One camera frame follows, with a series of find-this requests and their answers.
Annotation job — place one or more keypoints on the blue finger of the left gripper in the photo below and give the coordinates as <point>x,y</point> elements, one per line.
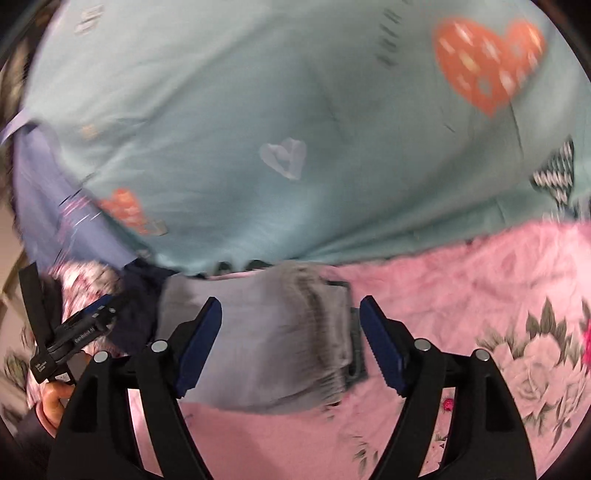
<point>97,306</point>

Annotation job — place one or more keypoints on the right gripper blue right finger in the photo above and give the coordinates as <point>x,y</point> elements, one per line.
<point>486,438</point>

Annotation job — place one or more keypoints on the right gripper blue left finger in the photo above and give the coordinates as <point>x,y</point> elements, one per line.
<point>96,440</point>

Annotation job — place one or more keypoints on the grey fleece pants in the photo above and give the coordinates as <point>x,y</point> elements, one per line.
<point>290,339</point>

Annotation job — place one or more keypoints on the person left hand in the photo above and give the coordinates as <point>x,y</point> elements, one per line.
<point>49,409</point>

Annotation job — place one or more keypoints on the folded dark navy pants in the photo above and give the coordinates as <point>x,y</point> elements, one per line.
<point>136,323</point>

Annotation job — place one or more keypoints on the red rose floral bolster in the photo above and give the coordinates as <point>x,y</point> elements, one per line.
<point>81,284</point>

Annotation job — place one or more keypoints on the blue plaid pillow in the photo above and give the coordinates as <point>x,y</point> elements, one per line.
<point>57,220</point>

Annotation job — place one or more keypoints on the pink floral bed sheet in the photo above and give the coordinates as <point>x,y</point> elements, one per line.
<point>523,295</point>

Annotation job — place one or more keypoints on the teal heart print quilt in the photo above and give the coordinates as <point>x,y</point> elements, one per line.
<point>327,131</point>

